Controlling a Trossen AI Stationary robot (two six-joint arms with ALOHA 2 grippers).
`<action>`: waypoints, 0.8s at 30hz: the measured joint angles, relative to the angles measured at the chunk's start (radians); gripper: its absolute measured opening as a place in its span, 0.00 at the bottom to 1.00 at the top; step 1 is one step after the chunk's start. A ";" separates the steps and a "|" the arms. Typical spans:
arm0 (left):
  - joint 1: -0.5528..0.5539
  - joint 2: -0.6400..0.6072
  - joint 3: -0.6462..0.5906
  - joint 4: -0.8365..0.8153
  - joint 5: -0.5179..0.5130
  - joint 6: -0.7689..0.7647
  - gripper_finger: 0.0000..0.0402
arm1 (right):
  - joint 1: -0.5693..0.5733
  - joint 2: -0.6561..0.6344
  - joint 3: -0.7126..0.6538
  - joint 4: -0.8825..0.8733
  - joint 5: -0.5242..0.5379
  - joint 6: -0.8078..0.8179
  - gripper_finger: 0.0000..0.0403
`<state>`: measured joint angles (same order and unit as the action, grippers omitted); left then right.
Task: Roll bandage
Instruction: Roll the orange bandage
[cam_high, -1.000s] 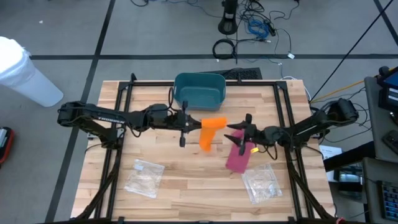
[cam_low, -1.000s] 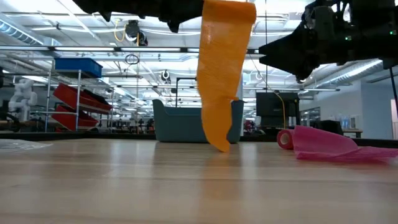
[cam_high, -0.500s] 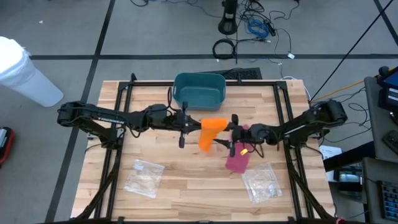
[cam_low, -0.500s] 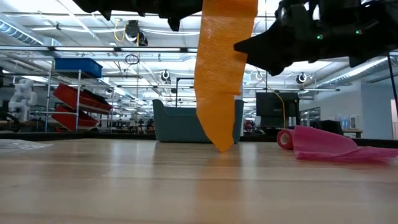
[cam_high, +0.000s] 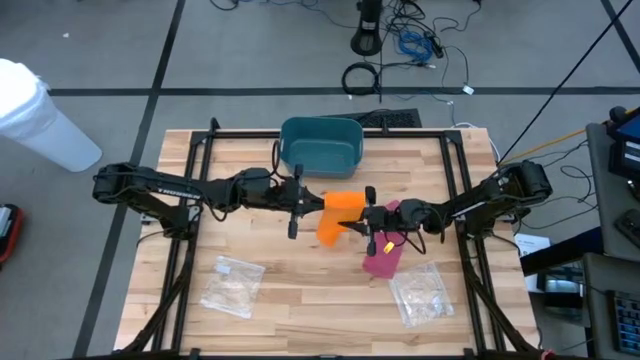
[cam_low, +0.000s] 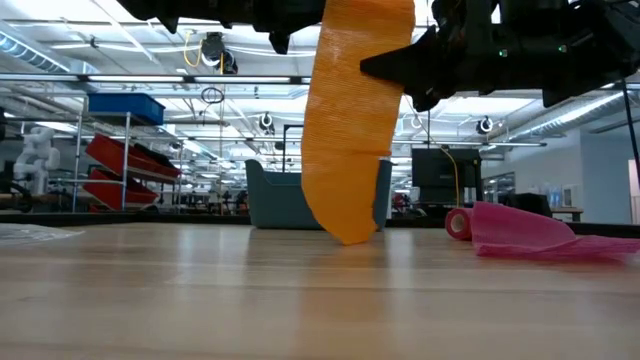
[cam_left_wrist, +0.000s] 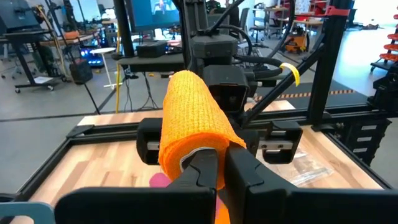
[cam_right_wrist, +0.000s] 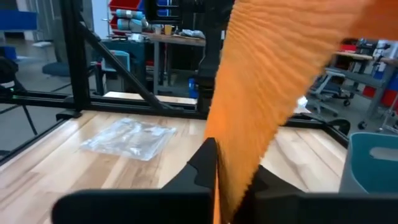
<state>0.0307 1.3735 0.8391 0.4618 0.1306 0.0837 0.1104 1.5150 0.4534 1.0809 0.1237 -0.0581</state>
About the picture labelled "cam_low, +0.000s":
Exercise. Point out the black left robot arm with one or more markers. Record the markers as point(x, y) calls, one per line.
point(140, 7)

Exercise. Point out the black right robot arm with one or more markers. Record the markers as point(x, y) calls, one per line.
point(600, 45)

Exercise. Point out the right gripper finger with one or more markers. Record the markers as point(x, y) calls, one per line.
point(410, 62)
point(426, 97)

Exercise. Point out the metal shelf rack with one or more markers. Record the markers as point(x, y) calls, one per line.
point(125, 130)

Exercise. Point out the thin black slanted rod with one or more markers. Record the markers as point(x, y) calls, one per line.
point(631, 130)

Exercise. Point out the white robot figure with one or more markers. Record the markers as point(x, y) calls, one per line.
point(37, 155)

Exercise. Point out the red storage bin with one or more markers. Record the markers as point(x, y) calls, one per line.
point(110, 150)
point(110, 192)

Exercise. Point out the black office chair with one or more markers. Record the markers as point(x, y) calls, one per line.
point(535, 201)

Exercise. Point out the blue storage bin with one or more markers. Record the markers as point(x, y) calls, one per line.
point(125, 107)

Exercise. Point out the pink bandage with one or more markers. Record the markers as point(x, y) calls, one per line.
point(520, 232)

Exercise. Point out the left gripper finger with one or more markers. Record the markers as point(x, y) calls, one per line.
point(295, 15)

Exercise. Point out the orange bandage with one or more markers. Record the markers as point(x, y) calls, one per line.
point(350, 125)

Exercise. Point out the clear plastic bag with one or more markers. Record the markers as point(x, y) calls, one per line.
point(30, 232)

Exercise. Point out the teal plastic bin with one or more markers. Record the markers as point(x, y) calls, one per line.
point(275, 200)

